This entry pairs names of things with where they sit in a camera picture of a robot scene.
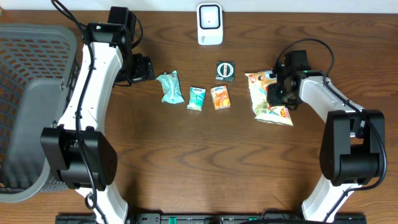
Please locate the dark green round-logo box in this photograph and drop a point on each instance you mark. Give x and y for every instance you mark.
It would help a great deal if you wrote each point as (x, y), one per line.
(225, 71)

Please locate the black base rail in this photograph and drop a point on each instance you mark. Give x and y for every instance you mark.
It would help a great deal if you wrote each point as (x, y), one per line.
(156, 218)

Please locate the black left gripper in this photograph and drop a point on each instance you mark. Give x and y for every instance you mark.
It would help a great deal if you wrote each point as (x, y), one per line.
(146, 71)

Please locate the teal wrapper pack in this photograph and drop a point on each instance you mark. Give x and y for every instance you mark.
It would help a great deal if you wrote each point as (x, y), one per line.
(171, 88)

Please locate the yellow snack bag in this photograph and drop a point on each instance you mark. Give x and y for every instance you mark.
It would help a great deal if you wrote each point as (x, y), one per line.
(258, 83)

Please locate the orange tissue pack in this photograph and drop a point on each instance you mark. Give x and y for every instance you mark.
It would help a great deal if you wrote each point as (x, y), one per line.
(220, 97)

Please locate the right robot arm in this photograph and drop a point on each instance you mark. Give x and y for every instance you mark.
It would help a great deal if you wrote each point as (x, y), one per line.
(352, 154)

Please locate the grey plastic basket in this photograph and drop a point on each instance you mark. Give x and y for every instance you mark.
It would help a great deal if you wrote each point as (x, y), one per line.
(39, 69)

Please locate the white barcode scanner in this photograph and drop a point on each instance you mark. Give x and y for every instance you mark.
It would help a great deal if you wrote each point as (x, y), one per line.
(209, 24)

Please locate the teal tissue pack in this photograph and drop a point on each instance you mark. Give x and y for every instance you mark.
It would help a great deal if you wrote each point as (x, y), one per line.
(197, 97)

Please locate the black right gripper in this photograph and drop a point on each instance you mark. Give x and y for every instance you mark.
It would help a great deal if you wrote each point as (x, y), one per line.
(273, 99)

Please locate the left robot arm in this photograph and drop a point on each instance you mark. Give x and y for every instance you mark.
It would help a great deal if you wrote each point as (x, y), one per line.
(77, 150)

